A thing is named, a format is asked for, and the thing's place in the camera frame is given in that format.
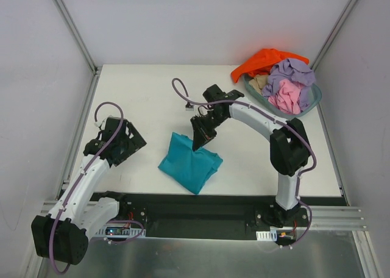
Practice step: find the orange t shirt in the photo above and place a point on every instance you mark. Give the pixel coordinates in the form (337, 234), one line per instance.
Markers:
(262, 62)

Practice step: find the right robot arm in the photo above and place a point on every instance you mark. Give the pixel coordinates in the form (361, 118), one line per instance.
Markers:
(289, 145)

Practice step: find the teal t shirt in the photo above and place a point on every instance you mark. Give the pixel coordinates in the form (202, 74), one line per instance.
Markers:
(191, 169)

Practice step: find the right white cable duct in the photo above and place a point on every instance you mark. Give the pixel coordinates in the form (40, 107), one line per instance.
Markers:
(266, 235)

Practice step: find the aluminium frame post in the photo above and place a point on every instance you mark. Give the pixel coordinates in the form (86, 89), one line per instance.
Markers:
(70, 24)
(340, 22)

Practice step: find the pink t shirt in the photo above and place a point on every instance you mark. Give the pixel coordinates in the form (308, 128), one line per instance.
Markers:
(287, 99)

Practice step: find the beige t shirt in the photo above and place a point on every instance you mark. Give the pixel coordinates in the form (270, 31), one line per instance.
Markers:
(259, 82)

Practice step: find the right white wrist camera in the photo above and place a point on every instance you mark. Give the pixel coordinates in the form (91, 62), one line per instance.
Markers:
(189, 107)

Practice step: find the right aluminium frame post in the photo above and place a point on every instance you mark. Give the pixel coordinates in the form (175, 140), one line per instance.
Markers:
(340, 22)

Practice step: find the lilac t shirt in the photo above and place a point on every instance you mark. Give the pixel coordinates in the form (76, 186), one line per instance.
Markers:
(294, 70)

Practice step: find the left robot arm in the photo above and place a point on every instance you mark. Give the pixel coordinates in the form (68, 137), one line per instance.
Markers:
(65, 232)

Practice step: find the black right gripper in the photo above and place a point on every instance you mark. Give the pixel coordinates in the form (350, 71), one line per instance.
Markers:
(202, 125)

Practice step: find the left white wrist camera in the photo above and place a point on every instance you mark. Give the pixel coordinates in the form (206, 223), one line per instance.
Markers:
(101, 123)

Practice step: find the white cable duct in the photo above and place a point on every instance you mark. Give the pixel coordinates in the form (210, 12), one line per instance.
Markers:
(120, 232)
(266, 235)

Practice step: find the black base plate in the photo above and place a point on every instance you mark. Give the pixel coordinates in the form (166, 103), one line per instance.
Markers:
(196, 217)

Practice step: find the left aluminium frame post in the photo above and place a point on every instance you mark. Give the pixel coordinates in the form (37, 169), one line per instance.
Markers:
(70, 24)

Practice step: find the left white cable duct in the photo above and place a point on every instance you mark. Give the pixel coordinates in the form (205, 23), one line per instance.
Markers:
(120, 232)

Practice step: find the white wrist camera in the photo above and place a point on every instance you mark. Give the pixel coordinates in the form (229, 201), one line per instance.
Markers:
(101, 123)
(189, 107)

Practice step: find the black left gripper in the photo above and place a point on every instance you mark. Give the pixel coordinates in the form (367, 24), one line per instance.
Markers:
(128, 142)

